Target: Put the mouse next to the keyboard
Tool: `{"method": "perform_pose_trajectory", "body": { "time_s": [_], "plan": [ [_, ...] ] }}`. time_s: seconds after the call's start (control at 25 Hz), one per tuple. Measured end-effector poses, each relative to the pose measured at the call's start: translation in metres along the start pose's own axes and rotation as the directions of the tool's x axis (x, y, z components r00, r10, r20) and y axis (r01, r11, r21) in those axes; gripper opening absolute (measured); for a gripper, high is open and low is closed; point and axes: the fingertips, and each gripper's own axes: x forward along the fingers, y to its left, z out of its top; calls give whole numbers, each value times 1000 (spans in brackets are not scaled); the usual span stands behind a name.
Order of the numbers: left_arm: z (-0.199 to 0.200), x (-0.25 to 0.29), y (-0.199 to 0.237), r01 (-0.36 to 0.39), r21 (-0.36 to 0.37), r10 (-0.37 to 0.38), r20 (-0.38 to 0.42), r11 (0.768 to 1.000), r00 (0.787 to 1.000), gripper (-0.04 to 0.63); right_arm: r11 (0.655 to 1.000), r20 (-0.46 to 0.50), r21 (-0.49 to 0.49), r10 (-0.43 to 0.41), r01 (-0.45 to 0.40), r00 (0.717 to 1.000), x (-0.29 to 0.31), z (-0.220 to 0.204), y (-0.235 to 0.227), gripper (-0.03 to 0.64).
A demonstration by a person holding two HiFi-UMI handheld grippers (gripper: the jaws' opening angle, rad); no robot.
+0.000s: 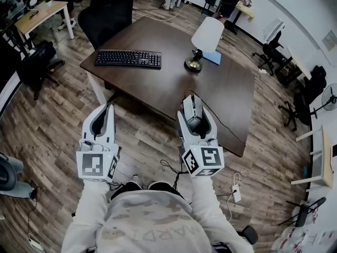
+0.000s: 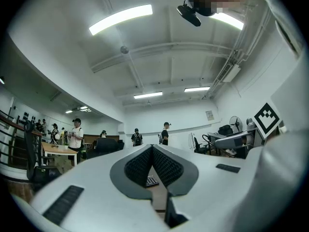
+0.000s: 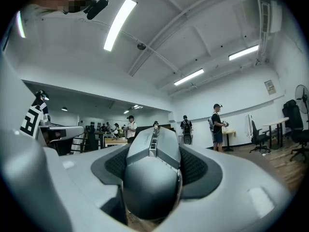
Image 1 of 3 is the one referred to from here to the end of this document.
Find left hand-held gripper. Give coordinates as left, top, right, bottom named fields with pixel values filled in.
left=76, top=103, right=121, bottom=183

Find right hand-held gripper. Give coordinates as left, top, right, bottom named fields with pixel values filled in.
left=176, top=103, right=225, bottom=178

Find grey computer mouse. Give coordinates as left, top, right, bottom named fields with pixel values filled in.
left=182, top=93, right=204, bottom=133

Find black keyboard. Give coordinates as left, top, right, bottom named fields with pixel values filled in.
left=94, top=49, right=162, bottom=70

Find person's right forearm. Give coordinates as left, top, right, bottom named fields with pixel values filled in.
left=191, top=175, right=255, bottom=253

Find person's left forearm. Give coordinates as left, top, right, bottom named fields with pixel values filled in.
left=61, top=179, right=111, bottom=253

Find white table leg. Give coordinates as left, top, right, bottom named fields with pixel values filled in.
left=86, top=72, right=107, bottom=105

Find person's right leg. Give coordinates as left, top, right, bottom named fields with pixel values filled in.
left=147, top=182, right=182, bottom=195

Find person's leg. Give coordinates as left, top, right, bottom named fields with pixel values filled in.
left=147, top=182, right=182, bottom=195
left=110, top=182, right=143, bottom=200

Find person's left leg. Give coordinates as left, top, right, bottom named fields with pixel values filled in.
left=110, top=182, right=143, bottom=200

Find white power strip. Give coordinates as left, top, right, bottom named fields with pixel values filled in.
left=231, top=172, right=242, bottom=203

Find blue notebook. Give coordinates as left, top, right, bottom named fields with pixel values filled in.
left=202, top=51, right=222, bottom=66

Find black chair with bags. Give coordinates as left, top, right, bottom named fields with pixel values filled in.
left=16, top=40, right=65, bottom=101

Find white shade table lamp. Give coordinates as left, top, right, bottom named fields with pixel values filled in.
left=183, top=16, right=225, bottom=73

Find person's beige sweatshirt torso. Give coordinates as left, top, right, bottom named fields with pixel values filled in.
left=94, top=190, right=211, bottom=253

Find grey round device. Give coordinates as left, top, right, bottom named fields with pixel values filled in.
left=0, top=153, right=35, bottom=199

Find black swivel chair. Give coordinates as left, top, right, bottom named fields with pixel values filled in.
left=252, top=30, right=293, bottom=76
left=278, top=92, right=313, bottom=132

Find black mesh office chair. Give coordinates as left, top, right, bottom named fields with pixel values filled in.
left=77, top=0, right=134, bottom=51

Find white round table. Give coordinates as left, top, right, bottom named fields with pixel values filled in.
left=286, top=45, right=313, bottom=81

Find white folded sheets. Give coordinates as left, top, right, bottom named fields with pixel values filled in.
left=262, top=17, right=285, bottom=42

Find light wooden desk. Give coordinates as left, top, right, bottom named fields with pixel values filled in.
left=14, top=1, right=76, bottom=50

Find black backpack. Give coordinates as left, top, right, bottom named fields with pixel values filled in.
left=302, top=65, right=328, bottom=105

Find black router with antennas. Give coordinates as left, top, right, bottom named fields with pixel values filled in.
left=279, top=196, right=327, bottom=228

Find small black chair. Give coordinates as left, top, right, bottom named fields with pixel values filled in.
left=202, top=0, right=221, bottom=15

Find pack of clear bottles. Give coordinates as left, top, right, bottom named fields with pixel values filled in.
left=271, top=227, right=337, bottom=253

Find black standing fan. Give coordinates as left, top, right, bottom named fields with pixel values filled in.
left=310, top=83, right=337, bottom=120

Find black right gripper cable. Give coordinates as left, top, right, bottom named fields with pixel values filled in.
left=160, top=159, right=191, bottom=192

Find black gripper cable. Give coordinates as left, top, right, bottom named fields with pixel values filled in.
left=106, top=182, right=124, bottom=192
left=160, top=159, right=191, bottom=192

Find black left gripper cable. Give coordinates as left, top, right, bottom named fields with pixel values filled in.
left=106, top=182, right=124, bottom=192

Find yellow floor cable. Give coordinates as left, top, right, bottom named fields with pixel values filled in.
left=133, top=3, right=190, bottom=22

